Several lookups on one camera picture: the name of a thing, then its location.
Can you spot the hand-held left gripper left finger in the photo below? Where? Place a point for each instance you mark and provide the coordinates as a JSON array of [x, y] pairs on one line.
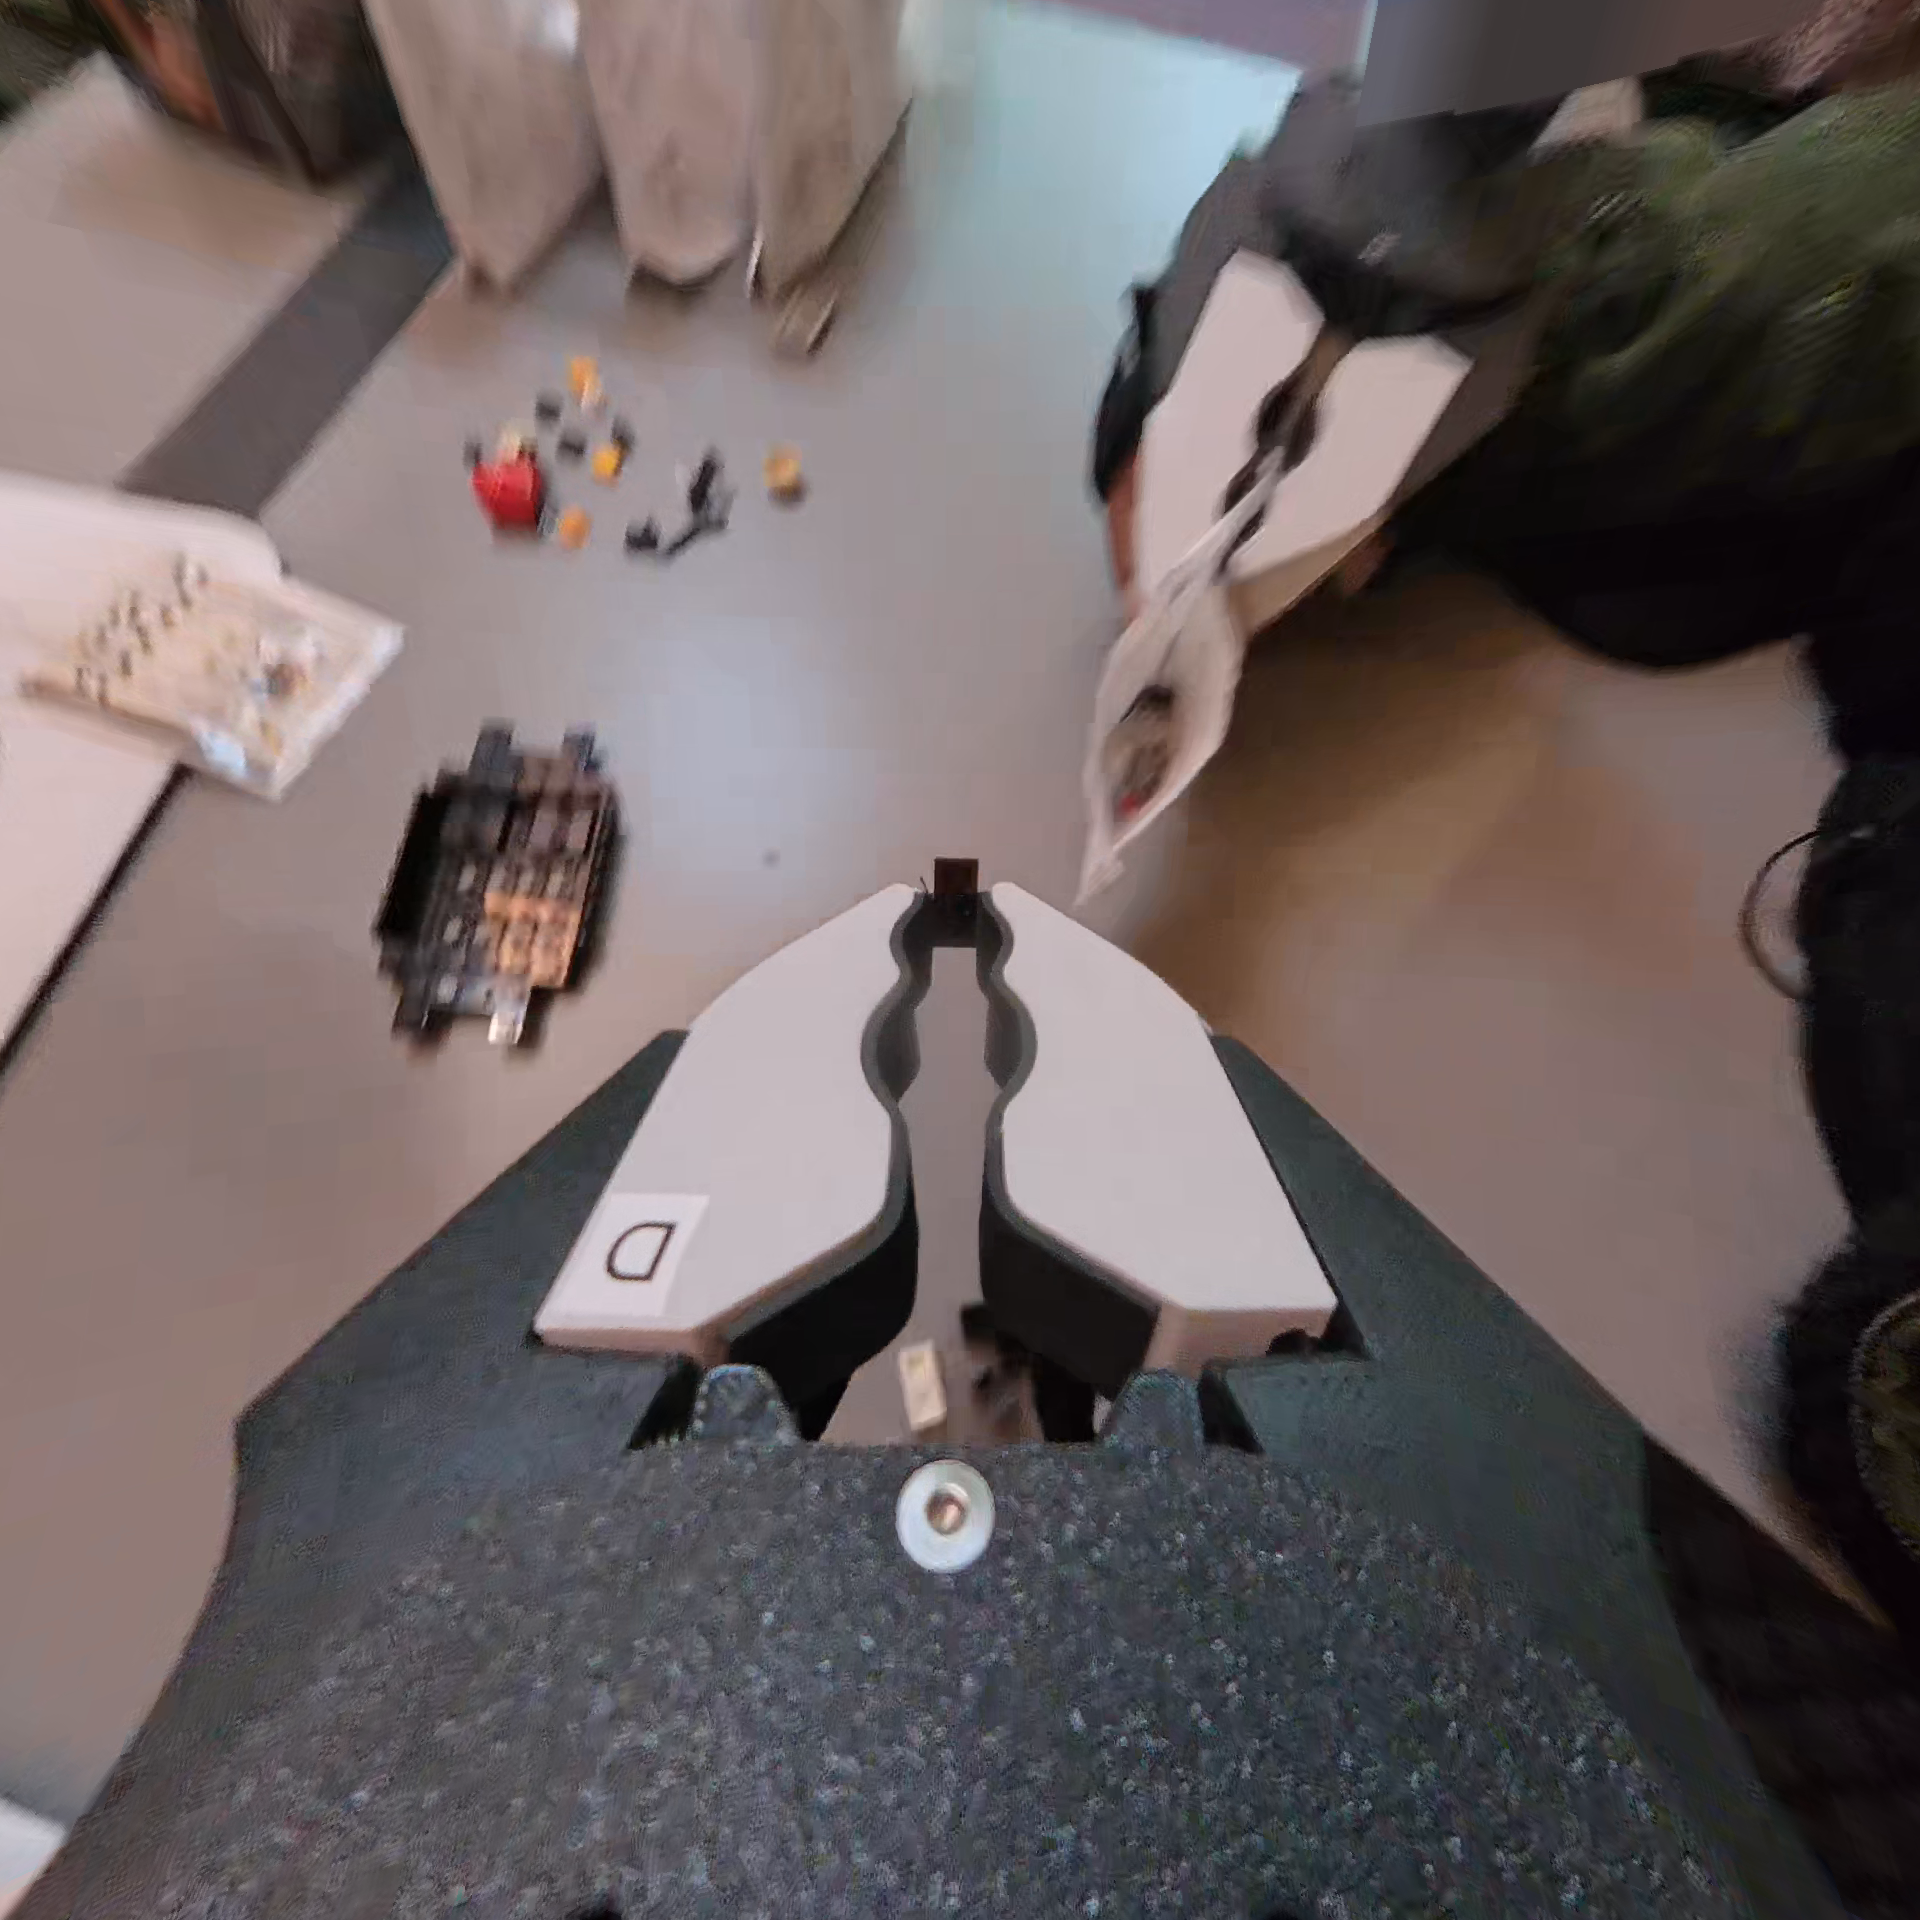
[[737, 1155]]

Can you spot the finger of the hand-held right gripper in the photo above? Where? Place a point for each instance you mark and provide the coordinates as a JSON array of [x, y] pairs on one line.
[[1215, 406], [1367, 449]]

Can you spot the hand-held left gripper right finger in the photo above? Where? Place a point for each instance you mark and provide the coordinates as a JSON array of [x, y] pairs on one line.
[[1156, 1170]]

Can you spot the cluster of grey tan bricks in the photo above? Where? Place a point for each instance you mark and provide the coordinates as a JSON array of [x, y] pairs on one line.
[[922, 1383]]

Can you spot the small white paper bag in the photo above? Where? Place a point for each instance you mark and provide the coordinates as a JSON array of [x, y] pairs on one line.
[[1168, 706]]

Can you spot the small black brick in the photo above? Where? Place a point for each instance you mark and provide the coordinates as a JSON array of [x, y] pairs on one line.
[[956, 882]]

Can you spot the person's right forearm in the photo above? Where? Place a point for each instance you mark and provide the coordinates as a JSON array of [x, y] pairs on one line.
[[1726, 255]]

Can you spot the grey desk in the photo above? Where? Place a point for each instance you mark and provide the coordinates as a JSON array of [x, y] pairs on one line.
[[900, 630]]

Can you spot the black toy chassis plate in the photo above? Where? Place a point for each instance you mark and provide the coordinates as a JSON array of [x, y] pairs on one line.
[[503, 886]]

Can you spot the tan toy hair piece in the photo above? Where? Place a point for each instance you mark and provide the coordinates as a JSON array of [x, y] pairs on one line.
[[785, 472]]

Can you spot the cluster of black yellow bricks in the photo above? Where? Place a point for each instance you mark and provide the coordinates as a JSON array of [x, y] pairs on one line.
[[698, 503]]

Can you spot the red toy minifigure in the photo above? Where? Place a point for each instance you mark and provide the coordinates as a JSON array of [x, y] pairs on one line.
[[510, 488]]

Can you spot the yellow black sticker sheet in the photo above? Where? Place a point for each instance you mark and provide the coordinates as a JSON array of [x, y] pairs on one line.
[[210, 675]]

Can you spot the white book stand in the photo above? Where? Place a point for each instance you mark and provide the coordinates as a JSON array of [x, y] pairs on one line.
[[90, 840]]

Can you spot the black honeycomb cushion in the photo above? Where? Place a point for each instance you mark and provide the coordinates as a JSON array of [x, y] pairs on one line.
[[1800, 1727]]

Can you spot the black toy set box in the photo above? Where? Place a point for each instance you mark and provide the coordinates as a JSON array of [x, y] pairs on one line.
[[255, 76]]

